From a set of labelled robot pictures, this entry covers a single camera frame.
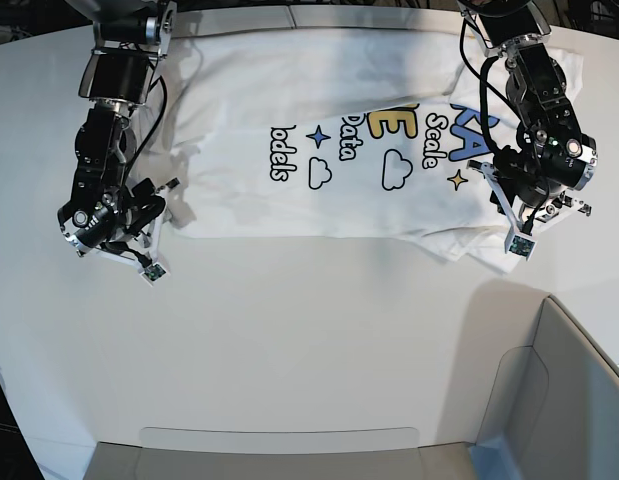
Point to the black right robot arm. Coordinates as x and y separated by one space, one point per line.
104 212

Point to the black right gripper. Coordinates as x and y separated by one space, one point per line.
139 211

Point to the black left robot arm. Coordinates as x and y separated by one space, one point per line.
519 70

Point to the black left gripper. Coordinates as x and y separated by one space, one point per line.
528 176

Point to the grey box right side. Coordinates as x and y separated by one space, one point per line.
553 412

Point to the white t-shirt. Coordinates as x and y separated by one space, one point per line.
334 133

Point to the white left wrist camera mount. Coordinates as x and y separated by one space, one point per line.
517 241

